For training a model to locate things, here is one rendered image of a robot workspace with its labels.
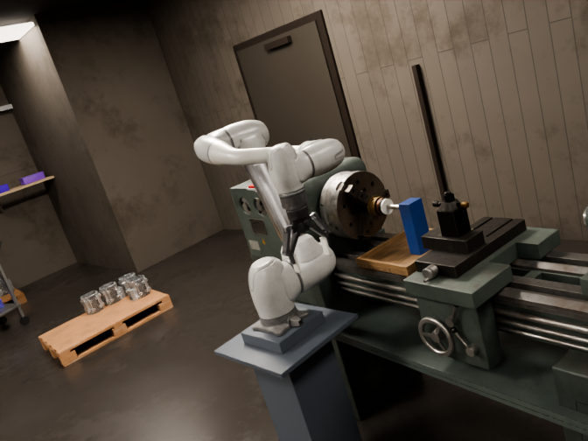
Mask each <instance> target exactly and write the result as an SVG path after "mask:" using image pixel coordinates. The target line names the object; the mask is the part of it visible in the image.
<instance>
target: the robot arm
mask: <svg viewBox="0 0 588 441"><path fill-rule="evenodd" d="M269 140H270V133H269V130H268V128H267V127H266V125H265V124H264V123H263V122H260V121H257V120H245V121H240V122H235V123H232V124H229V125H228V126H226V127H224V128H222V129H218V130H216V131H214V132H212V133H209V134H207V135H206V136H201V137H199V138H198V139H197V140H196V141H195V143H194V150H195V152H196V155H197V157H198V158H199V159H200V160H202V161H203V162H206V163H208V164H210V165H241V166H243V167H244V168H245V170H246V172H247V174H248V176H249V178H250V180H251V182H252V184H253V186H254V188H255V190H256V192H257V194H258V196H259V198H260V200H261V202H262V204H263V206H264V208H265V210H266V212H267V213H268V215H269V217H270V219H271V221H272V223H273V225H274V227H275V229H276V231H277V233H278V235H279V237H280V239H281V241H282V243H283V246H282V249H281V254H282V259H283V261H282V262H281V261H280V260H279V259H277V258H275V257H264V258H261V259H259V260H257V261H255V262H254V263H253V264H252V265H251V267H250V269H249V273H248V285H249V289H250V293H251V297H252V299H253V302H254V305H255V308H256V310H257V312H258V315H259V317H260V321H259V322H257V323H255V324H254V325H252V329H253V331H261V332H265V333H271V334H274V335H276V336H277V337H280V336H282V335H283V334H284V333H285V332H286V331H288V330H289V329H290V328H292V327H293V326H301V325H302V324H303V323H304V322H303V319H304V318H306V317H308V316H309V315H310V313H309V312H308V311H300V310H298V309H297V307H296V306H295V303H294V300H295V299H296V298H297V297H298V296H299V294H301V293H303V292H305V291H308V290H310V289H312V288H314V287H315V286H317V285H319V284H321V283H322V282H323V281H325V280H326V279H327V278H328V277H329V276H330V275H331V273H332V272H333V270H334V268H335V265H336V257H335V254H334V253H333V251H332V250H331V249H330V248H329V246H328V245H329V241H328V238H327V237H329V234H330V233H331V230H330V229H329V228H328V227H327V225H326V224H325V223H324V222H323V221H322V220H321V219H320V218H319V215H318V213H311V214H309V213H310V212H309V208H308V206H307V204H306V203H307V202H308V199H307V195H306V192H305V187H304V182H306V181H307V180H308V179H311V178H315V177H318V176H321V175H323V174H325V173H328V172H330V171H332V170H333V169H335V168H337V167H338V166H339V165H340V164H341V163H342V162H343V160H344V157H345V149H344V146H343V144H342V143H341V142H340V141H338V140H336V139H330V138H329V139H324V140H322V139H319V140H314V141H306V142H304V143H302V144H301V145H290V144H289V143H280V144H277V145H275V146H273V147H266V145H267V144H268V142H269ZM312 219H313V220H314V221H315V222H316V223H317V224H318V226H319V227H320V228H321V229H322V230H323V231H324V232H323V231H322V230H320V229H319V228H317V227H315V226H314V225H313V224H311V221H312ZM309 229H310V230H312V231H313V232H315V233H316V234H318V235H320V236H322V237H319V239H320V241H321V242H317V241H316V240H315V239H314V238H313V236H311V235H309V234H304V232H305V231H308V230H309Z"/></svg>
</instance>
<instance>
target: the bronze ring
mask: <svg viewBox="0 0 588 441"><path fill-rule="evenodd" d="M385 199H387V198H384V197H380V196H377V195H375V196H373V197H372V198H371V199H370V200H369V202H368V206H367V210H368V211H369V212H370V214H371V215H373V216H375V217H377V216H383V215H386V214H384V213H382V211H381V203H382V201H383V200H385Z"/></svg>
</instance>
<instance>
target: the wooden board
mask: <svg viewBox="0 0 588 441"><path fill-rule="evenodd" d="M431 250H432V249H430V250H429V251H431ZM429 251H427V252H425V253H424V254H422V255H413V254H411V253H410V249H409V245H408V242H407V238H406V234H405V231H404V230H403V231H402V232H401V233H399V234H397V235H395V236H393V237H392V238H390V239H388V240H386V241H385V242H383V243H382V244H380V245H378V246H376V247H375V248H372V249H371V250H369V251H368V252H366V253H365V254H363V255H361V256H359V257H357V258H355V259H356V262H357V265H358V267H362V268H366V269H371V270H379V271H384V272H388V273H393V274H398V275H403V276H407V277H409V276H410V275H412V274H413V273H415V272H416V271H417V268H416V265H415V260H416V259H418V258H419V257H421V256H423V255H425V254H426V253H428V252H429Z"/></svg>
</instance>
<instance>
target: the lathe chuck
mask: <svg viewBox="0 0 588 441"><path fill-rule="evenodd" d="M341 182H342V183H345V184H346V185H353V186H354V187H355V188H356V189H358V190H359V191H363V192H364V193H365V194H369V195H370V196H372V195H373V194H375V193H377V192H378V191H380V190H381V189H382V188H384V184H383V183H382V182H381V180H380V179H379V178H378V177H377V176H376V175H374V174H373V173H372V172H370V171H352V172H350V171H345V172H343V173H341V174H340V175H338V176H337V177H336V178H335V179H334V180H333V181H332V182H331V184H330V185H329V186H328V189H327V191H326V194H325V204H324V208H325V217H326V220H327V222H328V224H329V226H330V228H331V229H332V231H333V232H334V233H335V234H337V235H339V236H341V237H344V238H348V239H356V240H358V239H362V240H366V239H368V238H371V237H372V236H374V235H376V234H377V233H378V232H379V230H380V229H381V228H382V226H383V224H384V221H385V220H386V217H387V215H383V216H378V220H374V227H371V234H370V236H365V235H364V238H358V233H359V220H360V215H359V214H358V213H359V212H363V213H369V211H368V210H367V206H358V208H357V210H356V207H355V203H354V202H353V201H352V200H351V199H350V198H348V197H347V196H346V195H345V194H344V193H343V192H342V191H341V190H340V189H338V187H339V185H340V183H341ZM337 189H338V191H337ZM334 225H335V226H337V227H338V228H339V230H337V229H335V228H334Z"/></svg>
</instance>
